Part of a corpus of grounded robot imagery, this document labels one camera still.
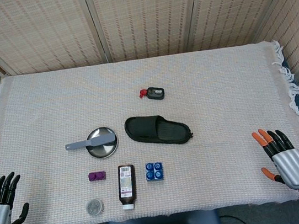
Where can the beige woven folding screen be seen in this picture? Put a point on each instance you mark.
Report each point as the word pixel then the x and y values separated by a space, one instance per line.
pixel 141 15

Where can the brown bottle with white cap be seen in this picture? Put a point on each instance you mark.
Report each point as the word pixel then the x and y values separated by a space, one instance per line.
pixel 127 184

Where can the round steel plate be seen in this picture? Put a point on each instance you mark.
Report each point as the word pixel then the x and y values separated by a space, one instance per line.
pixel 103 151

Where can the black bottle with red cap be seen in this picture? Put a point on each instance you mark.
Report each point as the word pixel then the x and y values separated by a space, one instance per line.
pixel 155 93

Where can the clear round lidded container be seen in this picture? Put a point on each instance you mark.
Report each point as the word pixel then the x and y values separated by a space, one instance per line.
pixel 95 207

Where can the grey spatula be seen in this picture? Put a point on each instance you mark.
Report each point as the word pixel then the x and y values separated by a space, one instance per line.
pixel 92 142

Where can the white woven tablecloth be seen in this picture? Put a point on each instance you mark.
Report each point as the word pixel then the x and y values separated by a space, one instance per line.
pixel 145 84

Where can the blue building block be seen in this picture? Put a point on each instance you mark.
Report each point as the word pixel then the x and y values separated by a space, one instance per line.
pixel 154 171

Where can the black slipper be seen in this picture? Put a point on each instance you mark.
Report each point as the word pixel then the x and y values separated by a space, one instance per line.
pixel 154 129

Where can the purple plastic case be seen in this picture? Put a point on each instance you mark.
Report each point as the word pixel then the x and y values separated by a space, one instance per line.
pixel 96 176

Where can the right orange-tipped robot hand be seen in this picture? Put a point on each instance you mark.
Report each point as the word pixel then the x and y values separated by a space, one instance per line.
pixel 292 165

